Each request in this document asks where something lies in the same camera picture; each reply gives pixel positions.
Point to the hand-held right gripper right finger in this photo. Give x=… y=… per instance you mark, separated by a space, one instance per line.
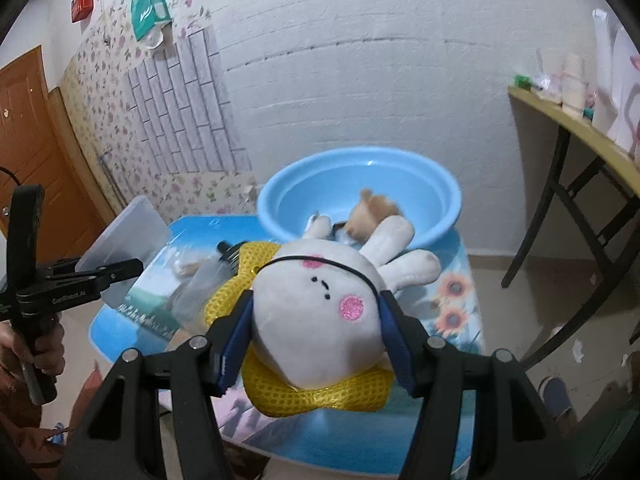
x=397 y=345

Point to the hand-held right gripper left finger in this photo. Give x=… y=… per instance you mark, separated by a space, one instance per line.
x=231 y=355

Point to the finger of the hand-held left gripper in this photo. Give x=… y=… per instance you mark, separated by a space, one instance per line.
x=67 y=266
x=120 y=269

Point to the clear plastic box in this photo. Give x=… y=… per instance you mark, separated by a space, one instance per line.
x=130 y=235

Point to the clear bag with brown contents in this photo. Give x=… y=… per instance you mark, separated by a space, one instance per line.
x=200 y=290

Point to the white rabbit plush yellow dress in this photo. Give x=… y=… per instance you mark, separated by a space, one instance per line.
x=310 y=325

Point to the light blue plastic basin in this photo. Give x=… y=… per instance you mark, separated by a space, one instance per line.
x=400 y=185

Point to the person's left hand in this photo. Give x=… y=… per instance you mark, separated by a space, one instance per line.
x=47 y=352

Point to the grey metal rods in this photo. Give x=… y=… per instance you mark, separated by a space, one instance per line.
x=111 y=180

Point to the reddish brown cloth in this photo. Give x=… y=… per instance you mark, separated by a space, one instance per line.
x=91 y=387

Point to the brown wooden door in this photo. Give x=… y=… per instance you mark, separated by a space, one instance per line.
x=35 y=150

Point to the small brown plush toy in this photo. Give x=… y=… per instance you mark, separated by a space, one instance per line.
x=370 y=215

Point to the grey blue slipper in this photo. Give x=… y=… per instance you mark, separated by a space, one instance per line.
x=556 y=397

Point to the white paper scrap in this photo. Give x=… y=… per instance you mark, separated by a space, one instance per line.
x=625 y=358
x=579 y=351

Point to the green hanging bag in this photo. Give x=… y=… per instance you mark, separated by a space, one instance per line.
x=147 y=10

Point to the yellow folding table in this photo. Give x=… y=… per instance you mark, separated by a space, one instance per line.
x=590 y=135

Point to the small green box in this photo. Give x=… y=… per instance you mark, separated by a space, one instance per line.
x=522 y=82

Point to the red wall box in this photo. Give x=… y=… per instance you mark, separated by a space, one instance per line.
x=82 y=5

